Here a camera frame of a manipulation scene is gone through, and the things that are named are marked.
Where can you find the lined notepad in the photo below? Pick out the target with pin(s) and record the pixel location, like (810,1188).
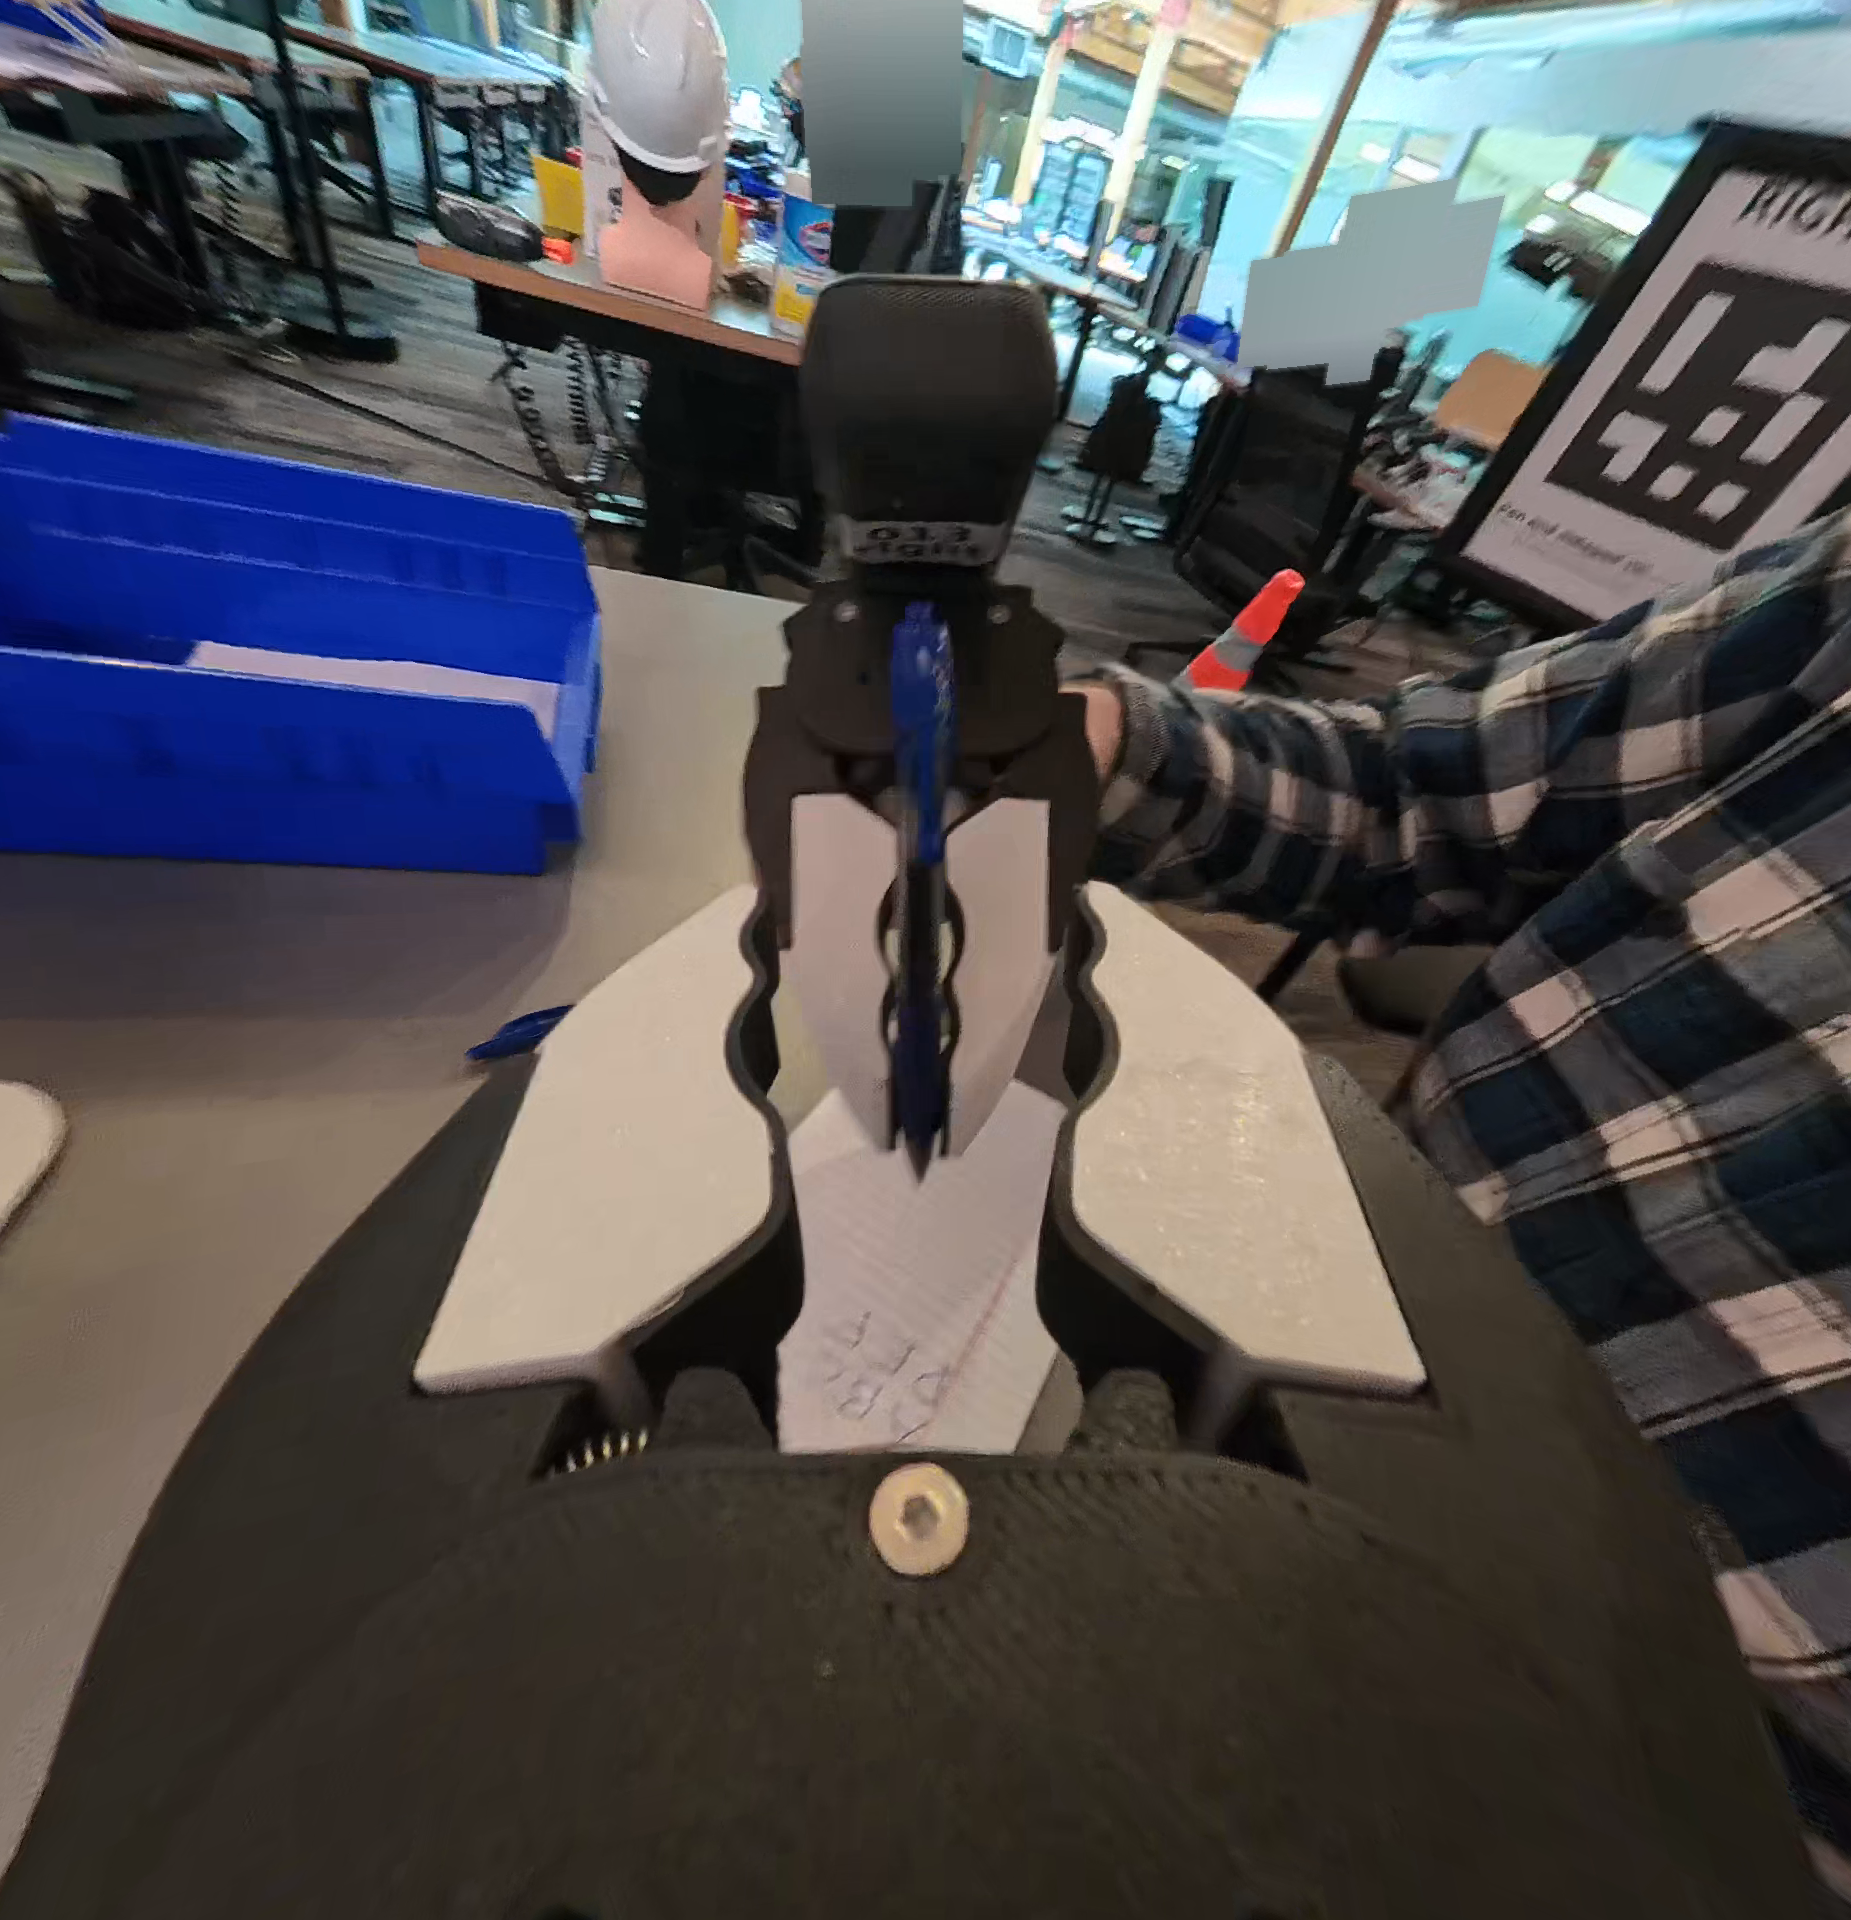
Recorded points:
(901,1291)

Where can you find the blue pen cap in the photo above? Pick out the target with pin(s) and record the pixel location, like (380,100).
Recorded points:
(521,1032)

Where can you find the printed marker board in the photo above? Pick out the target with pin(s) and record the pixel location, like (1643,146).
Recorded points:
(1691,390)

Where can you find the white paper sheet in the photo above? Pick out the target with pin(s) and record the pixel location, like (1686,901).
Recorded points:
(386,682)

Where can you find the grey desk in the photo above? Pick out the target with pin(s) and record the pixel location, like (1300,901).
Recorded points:
(265,974)

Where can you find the orange traffic cone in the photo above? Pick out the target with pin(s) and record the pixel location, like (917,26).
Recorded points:
(1241,638)

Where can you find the person's right forearm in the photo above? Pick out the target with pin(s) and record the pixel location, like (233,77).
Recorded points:
(1466,766)

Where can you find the white rounded board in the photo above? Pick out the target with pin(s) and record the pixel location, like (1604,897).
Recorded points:
(3,1171)

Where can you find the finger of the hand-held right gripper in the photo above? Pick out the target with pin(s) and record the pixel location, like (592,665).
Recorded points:
(838,930)
(1004,930)

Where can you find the blue pen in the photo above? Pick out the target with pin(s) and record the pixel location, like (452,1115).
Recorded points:
(920,960)

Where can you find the wipes canister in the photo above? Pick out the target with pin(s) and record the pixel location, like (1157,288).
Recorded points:
(800,263)

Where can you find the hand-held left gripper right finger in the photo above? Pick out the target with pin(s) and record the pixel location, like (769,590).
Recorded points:
(1226,1184)

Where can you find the white hard hat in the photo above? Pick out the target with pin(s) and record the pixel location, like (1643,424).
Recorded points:
(658,75)

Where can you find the wooden work table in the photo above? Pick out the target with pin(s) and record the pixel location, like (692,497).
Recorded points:
(640,323)

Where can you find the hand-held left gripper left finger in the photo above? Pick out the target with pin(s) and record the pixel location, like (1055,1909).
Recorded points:
(624,1184)

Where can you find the mannequin head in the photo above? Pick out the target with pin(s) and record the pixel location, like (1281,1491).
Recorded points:
(655,241)

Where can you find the black office chair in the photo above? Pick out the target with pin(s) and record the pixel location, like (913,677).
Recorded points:
(1285,481)

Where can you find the person's right hand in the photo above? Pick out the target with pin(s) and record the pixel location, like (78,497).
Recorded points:
(1103,731)

